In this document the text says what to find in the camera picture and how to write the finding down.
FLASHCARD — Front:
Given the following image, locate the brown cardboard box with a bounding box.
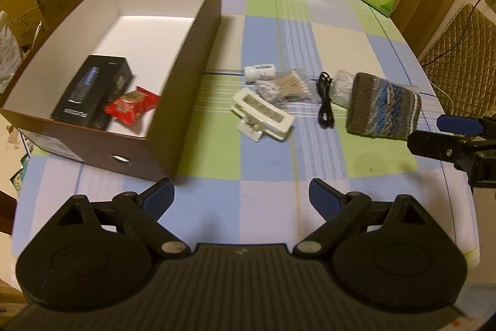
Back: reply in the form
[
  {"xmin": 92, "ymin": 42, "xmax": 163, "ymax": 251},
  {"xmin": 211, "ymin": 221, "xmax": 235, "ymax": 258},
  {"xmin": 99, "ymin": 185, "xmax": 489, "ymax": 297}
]
[{"xmin": 0, "ymin": 0, "xmax": 223, "ymax": 182}]

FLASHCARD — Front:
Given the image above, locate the red snack packet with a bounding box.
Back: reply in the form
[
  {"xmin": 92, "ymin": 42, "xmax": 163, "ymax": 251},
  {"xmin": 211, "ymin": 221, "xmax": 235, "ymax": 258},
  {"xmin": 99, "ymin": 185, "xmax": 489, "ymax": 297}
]
[{"xmin": 104, "ymin": 86, "xmax": 161, "ymax": 126}]

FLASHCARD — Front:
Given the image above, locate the quilted brown chair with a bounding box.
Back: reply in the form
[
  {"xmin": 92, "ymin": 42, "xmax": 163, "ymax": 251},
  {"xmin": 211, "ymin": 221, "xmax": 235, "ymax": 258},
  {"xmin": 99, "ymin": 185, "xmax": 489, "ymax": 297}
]
[{"xmin": 418, "ymin": 3, "xmax": 496, "ymax": 118}]

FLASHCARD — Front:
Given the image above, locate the clear bag of white items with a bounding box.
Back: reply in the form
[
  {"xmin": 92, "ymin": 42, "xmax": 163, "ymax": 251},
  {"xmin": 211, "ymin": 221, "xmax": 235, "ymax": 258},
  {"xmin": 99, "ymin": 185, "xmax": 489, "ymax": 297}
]
[{"xmin": 331, "ymin": 69, "xmax": 359, "ymax": 109}]

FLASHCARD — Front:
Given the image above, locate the black product box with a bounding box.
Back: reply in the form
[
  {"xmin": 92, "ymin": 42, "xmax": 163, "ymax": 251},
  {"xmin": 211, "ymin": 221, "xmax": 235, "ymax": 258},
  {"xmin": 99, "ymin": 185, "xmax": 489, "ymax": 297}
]
[{"xmin": 50, "ymin": 55, "xmax": 134, "ymax": 131}]

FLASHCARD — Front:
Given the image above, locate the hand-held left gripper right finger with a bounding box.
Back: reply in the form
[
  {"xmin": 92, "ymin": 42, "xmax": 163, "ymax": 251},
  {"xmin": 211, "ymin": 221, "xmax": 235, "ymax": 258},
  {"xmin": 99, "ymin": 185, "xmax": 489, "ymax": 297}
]
[{"xmin": 292, "ymin": 178, "xmax": 427, "ymax": 258}]

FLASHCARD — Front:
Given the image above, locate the low cardboard box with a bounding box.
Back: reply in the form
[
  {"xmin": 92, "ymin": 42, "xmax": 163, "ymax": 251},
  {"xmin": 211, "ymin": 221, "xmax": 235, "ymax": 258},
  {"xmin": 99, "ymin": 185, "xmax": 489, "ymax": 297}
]
[{"xmin": 0, "ymin": 0, "xmax": 44, "ymax": 48}]

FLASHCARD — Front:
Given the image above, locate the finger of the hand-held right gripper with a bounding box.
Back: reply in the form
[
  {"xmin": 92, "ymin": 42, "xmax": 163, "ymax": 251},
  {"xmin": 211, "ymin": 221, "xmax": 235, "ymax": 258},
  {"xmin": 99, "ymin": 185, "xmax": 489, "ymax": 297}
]
[
  {"xmin": 407, "ymin": 129, "xmax": 471, "ymax": 172},
  {"xmin": 437, "ymin": 114, "xmax": 496, "ymax": 140}
]

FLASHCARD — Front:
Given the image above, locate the bag of cotton swabs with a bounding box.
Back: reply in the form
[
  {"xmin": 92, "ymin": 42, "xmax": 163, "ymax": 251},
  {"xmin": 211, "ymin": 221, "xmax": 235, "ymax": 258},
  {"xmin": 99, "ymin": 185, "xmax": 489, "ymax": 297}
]
[{"xmin": 256, "ymin": 69, "xmax": 311, "ymax": 109}]

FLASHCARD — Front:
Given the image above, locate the small white bottle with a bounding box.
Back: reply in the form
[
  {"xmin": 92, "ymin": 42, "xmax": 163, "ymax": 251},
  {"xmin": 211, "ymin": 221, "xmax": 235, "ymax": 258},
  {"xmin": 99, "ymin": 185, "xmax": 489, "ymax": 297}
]
[{"xmin": 243, "ymin": 63, "xmax": 277, "ymax": 84}]

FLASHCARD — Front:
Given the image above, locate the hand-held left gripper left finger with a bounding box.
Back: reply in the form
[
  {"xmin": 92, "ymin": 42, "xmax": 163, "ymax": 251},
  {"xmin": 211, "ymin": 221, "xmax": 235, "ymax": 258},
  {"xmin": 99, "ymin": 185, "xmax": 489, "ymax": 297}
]
[{"xmin": 58, "ymin": 178, "xmax": 190, "ymax": 258}]

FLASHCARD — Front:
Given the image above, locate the checkered tablecloth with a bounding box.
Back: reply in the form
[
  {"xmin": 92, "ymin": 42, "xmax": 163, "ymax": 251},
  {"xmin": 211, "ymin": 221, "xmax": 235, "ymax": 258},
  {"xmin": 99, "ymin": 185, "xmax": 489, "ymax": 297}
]
[{"xmin": 11, "ymin": 0, "xmax": 481, "ymax": 270}]

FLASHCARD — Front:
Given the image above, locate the black cable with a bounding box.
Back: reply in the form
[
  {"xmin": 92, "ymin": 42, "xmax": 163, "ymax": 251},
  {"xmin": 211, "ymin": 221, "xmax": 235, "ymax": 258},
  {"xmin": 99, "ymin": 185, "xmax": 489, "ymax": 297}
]
[{"xmin": 316, "ymin": 71, "xmax": 336, "ymax": 130}]

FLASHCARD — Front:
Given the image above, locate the striped knit sock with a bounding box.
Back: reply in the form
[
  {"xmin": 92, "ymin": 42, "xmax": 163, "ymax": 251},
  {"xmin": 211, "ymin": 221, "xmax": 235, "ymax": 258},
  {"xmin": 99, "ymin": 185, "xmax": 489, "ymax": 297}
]
[{"xmin": 346, "ymin": 72, "xmax": 423, "ymax": 141}]

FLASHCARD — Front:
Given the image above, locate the white hair clip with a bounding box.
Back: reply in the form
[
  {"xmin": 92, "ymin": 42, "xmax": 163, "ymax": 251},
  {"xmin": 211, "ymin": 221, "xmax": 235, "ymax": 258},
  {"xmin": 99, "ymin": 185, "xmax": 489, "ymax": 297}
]
[{"xmin": 231, "ymin": 87, "xmax": 295, "ymax": 142}]

